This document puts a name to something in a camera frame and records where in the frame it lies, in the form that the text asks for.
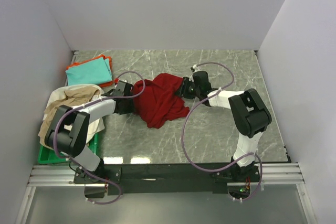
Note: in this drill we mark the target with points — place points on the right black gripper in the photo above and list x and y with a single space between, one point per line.
184 89

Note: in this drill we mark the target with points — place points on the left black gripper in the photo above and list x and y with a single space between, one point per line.
130 98

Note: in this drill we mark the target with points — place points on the red t shirt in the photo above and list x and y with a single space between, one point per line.
156 101

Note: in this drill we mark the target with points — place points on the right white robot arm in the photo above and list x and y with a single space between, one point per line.
249 112

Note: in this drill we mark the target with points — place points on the folded orange t shirt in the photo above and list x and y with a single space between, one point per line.
78 64

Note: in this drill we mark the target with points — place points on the folded teal t shirt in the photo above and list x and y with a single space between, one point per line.
89 73

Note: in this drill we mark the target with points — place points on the beige t shirt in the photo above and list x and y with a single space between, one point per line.
69 97

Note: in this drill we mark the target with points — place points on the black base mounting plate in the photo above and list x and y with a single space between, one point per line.
176 178

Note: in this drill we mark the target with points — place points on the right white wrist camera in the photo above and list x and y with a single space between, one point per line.
195 68

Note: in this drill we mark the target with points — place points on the aluminium rail frame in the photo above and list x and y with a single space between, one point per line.
270 174

